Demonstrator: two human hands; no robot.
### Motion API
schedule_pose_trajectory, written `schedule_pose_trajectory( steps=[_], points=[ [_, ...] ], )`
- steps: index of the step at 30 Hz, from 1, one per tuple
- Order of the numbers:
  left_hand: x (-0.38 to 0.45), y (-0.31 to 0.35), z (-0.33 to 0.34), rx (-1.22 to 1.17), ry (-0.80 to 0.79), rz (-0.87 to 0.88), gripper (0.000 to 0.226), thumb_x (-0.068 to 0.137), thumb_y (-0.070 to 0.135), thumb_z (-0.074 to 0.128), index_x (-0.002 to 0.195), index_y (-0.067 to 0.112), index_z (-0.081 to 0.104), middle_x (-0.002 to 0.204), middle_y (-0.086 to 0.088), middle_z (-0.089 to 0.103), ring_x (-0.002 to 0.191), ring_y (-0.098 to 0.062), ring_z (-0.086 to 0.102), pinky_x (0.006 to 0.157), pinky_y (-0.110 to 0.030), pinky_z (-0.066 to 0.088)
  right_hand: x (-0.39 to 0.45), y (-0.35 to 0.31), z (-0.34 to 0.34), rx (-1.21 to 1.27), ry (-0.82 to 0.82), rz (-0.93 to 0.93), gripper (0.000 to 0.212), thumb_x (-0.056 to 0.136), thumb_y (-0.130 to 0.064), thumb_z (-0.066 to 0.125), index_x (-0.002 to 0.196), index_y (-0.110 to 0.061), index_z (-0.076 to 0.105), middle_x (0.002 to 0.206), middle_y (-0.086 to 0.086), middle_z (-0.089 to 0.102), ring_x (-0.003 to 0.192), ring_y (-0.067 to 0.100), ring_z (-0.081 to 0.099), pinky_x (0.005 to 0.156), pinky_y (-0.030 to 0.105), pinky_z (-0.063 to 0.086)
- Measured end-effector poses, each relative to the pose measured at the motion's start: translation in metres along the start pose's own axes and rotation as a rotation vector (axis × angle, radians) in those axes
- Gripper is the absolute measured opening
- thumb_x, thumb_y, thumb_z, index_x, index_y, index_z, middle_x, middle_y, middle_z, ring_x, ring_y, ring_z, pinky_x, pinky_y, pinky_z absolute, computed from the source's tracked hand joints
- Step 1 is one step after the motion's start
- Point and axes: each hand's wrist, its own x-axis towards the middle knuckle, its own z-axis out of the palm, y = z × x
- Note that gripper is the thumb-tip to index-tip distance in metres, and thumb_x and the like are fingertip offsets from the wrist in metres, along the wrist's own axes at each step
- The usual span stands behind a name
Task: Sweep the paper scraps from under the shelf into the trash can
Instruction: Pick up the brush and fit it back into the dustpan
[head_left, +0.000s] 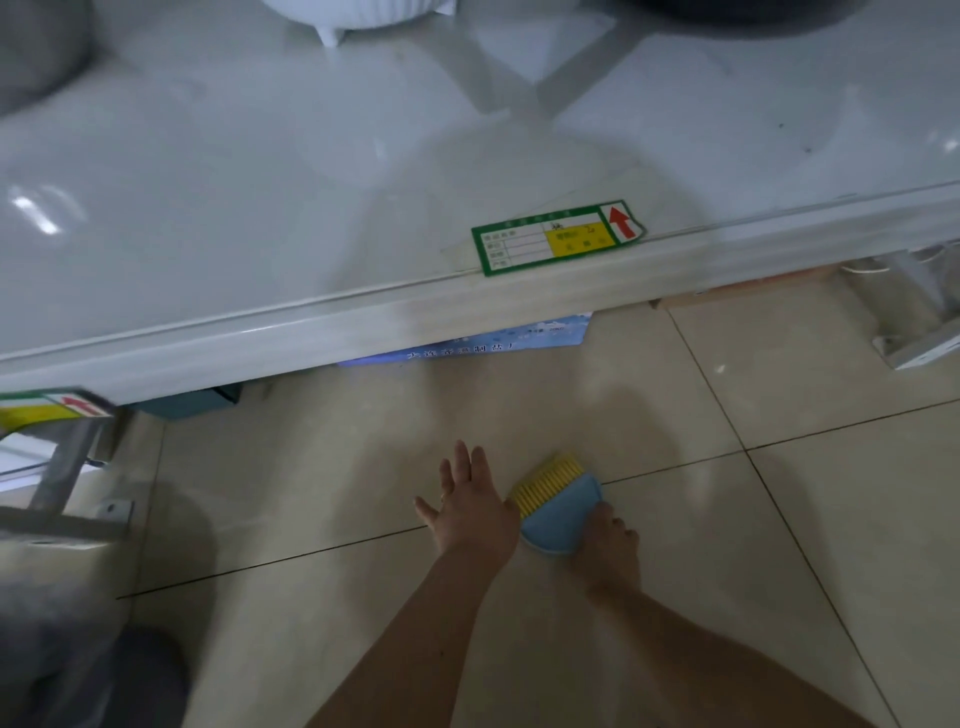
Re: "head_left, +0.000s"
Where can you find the person's right hand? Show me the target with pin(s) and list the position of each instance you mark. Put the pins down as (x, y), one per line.
(607, 555)

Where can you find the teal box under shelf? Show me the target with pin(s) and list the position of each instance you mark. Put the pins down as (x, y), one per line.
(187, 403)

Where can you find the blue white printed carton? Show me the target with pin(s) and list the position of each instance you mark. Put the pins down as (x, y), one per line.
(487, 341)

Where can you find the flat brown cardboard box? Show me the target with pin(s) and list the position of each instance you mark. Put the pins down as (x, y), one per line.
(742, 289)

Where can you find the white electric pot with lid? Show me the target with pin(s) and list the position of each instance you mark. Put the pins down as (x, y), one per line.
(352, 15)

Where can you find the person's left hand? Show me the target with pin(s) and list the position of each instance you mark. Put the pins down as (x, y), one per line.
(472, 517)

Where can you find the flat green yellow price label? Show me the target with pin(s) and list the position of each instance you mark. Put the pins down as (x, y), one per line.
(555, 238)

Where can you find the stainless steel pot with lid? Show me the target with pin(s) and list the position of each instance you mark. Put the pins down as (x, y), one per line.
(37, 45)

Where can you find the black wok with glass lid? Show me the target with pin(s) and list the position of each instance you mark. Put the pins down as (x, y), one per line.
(735, 9)

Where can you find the person's right forearm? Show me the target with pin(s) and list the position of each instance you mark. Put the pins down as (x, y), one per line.
(712, 667)

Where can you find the peeling green yellow price label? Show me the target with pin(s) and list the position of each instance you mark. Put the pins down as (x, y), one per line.
(52, 409)

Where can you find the white metal shelf rack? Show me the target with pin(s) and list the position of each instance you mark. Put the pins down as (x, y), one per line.
(300, 187)

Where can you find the person's left forearm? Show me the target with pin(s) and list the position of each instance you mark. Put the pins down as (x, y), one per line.
(405, 652)

